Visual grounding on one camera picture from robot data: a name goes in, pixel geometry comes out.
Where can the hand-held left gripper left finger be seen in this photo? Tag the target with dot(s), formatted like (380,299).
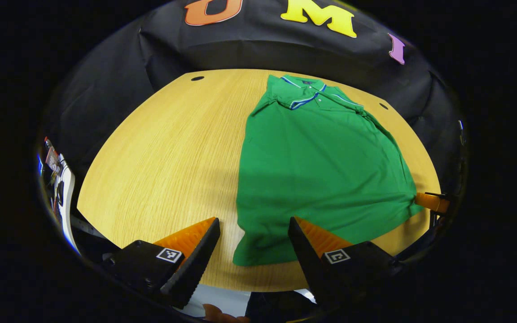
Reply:
(195,264)

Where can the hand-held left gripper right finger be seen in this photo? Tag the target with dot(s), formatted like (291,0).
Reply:
(308,264)

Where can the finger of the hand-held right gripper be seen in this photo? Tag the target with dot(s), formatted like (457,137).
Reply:
(431,202)

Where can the green T-shirt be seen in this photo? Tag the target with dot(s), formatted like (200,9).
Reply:
(321,170)

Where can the person's dark clothing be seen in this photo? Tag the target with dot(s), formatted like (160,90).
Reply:
(281,307)

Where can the open black table grommet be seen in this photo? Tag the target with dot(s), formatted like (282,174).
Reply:
(197,78)

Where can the black backdrop cloth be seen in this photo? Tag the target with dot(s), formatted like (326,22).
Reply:
(249,54)

